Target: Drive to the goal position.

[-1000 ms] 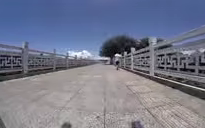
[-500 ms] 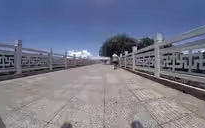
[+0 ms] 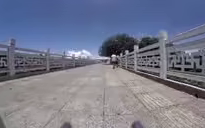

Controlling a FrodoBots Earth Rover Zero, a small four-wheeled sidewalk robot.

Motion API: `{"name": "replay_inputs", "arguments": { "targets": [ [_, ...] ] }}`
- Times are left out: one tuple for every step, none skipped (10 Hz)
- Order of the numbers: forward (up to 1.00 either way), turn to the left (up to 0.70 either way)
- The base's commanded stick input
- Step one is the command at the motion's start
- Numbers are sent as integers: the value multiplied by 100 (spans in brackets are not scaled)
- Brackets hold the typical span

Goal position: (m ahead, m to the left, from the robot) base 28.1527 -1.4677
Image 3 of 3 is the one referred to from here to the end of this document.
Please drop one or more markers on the person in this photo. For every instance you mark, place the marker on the person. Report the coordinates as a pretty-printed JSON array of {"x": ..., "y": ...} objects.
[{"x": 114, "y": 61}]

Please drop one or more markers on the clump of dark trees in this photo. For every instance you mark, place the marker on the clump of dark trees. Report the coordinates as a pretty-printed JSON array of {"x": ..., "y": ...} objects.
[{"x": 118, "y": 45}]

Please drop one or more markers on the grey concrete bridge path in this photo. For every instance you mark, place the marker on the grey concrete bridge path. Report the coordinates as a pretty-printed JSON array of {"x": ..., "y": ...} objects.
[{"x": 90, "y": 90}]

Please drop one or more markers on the white stone railing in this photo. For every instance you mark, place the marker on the white stone railing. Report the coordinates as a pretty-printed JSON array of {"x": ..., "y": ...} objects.
[
  {"x": 11, "y": 56},
  {"x": 163, "y": 56}
]

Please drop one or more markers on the robot's own part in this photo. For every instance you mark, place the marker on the robot's own part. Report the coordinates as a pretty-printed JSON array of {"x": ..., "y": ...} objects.
[
  {"x": 66, "y": 125},
  {"x": 137, "y": 125}
]

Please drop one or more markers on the pale concrete kerb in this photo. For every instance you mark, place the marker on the pale concrete kerb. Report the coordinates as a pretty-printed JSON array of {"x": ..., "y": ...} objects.
[{"x": 190, "y": 90}]

